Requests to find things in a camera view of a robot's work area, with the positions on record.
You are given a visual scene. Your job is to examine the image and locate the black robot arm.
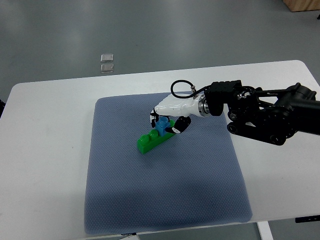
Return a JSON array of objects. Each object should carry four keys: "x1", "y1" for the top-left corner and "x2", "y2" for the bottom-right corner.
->
[{"x1": 204, "y1": 80, "x2": 320, "y2": 146}]

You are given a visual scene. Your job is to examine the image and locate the white table leg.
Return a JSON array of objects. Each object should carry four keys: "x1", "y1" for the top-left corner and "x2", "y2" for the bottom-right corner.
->
[{"x1": 256, "y1": 221, "x2": 274, "y2": 240}]

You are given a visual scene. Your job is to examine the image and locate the black object at left edge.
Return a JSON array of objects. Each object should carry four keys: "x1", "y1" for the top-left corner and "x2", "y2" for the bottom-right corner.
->
[{"x1": 0, "y1": 100, "x2": 6, "y2": 117}]

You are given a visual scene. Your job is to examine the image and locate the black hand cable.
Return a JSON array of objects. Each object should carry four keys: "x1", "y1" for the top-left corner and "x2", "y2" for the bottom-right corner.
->
[{"x1": 170, "y1": 79, "x2": 213, "y2": 99}]

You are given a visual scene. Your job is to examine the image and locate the blue-grey textured mat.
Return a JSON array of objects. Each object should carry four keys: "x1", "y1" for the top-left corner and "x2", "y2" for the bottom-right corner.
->
[{"x1": 84, "y1": 93, "x2": 252, "y2": 235}]

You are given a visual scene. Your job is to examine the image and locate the small blue block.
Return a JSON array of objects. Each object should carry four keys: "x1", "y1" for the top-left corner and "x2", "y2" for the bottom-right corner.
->
[{"x1": 155, "y1": 116, "x2": 171, "y2": 137}]

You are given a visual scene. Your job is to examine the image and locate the black table control panel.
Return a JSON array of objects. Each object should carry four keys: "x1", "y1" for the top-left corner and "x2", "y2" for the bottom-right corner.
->
[{"x1": 295, "y1": 215, "x2": 320, "y2": 224}]

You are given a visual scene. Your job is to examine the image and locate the upper metal floor plate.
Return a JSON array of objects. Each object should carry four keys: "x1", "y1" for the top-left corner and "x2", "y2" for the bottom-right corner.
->
[{"x1": 100, "y1": 53, "x2": 114, "y2": 63}]

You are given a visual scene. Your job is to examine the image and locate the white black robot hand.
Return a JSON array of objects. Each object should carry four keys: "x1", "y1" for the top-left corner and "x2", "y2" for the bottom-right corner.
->
[{"x1": 150, "y1": 94, "x2": 210, "y2": 134}]

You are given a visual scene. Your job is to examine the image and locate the wooden box corner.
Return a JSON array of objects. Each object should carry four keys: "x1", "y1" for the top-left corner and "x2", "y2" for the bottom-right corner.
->
[{"x1": 283, "y1": 0, "x2": 320, "y2": 12}]

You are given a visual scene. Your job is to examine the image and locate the long green block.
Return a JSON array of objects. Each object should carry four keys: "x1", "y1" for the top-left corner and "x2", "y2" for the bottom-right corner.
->
[{"x1": 137, "y1": 120, "x2": 175, "y2": 154}]

